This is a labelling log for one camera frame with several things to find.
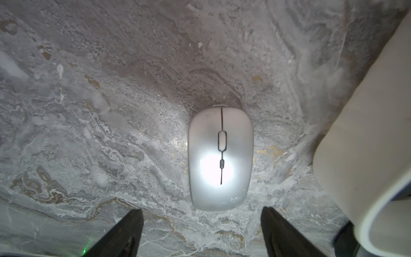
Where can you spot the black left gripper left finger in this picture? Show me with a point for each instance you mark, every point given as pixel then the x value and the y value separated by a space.
pixel 122 240

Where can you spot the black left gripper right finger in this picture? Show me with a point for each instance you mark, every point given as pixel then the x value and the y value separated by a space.
pixel 282 239

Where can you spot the silver mouse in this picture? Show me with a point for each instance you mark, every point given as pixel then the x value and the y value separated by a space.
pixel 220 158

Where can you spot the black mouse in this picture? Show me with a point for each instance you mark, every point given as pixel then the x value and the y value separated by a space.
pixel 345 243

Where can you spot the white storage box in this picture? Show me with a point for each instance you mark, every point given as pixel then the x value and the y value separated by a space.
pixel 364 161

